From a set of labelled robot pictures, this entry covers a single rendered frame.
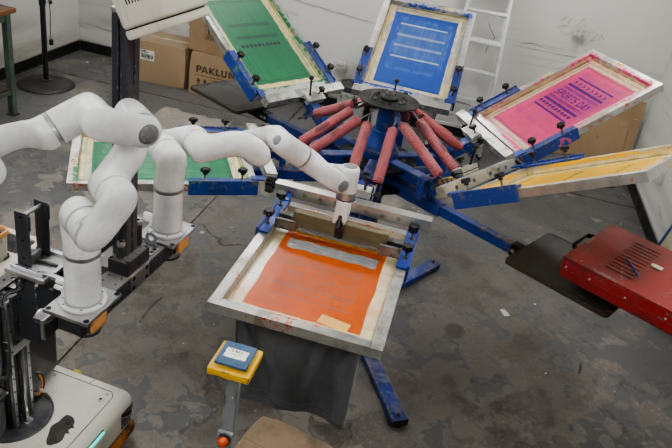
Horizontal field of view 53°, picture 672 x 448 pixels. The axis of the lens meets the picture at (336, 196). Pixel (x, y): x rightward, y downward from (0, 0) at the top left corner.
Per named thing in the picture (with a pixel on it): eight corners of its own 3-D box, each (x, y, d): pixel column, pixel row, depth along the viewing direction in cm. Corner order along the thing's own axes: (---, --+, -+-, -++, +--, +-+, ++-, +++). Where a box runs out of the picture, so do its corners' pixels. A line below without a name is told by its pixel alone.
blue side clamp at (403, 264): (405, 282, 251) (409, 267, 248) (392, 279, 251) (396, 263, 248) (416, 244, 277) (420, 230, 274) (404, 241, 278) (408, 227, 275)
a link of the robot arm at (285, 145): (242, 162, 219) (225, 143, 230) (286, 188, 233) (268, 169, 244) (271, 122, 217) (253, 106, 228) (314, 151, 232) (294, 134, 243)
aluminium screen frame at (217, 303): (380, 360, 208) (382, 351, 206) (205, 310, 217) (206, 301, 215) (414, 240, 277) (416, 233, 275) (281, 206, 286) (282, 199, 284)
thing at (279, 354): (344, 433, 236) (364, 338, 217) (225, 397, 243) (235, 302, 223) (346, 427, 239) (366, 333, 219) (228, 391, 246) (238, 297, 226)
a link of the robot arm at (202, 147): (273, 130, 216) (250, 109, 230) (159, 156, 200) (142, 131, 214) (274, 169, 223) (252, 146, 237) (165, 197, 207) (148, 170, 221)
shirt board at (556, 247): (640, 296, 281) (647, 280, 277) (600, 332, 253) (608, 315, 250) (398, 171, 357) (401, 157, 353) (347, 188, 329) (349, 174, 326)
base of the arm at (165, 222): (131, 230, 218) (132, 188, 211) (152, 214, 229) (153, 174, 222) (174, 244, 215) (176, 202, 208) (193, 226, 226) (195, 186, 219)
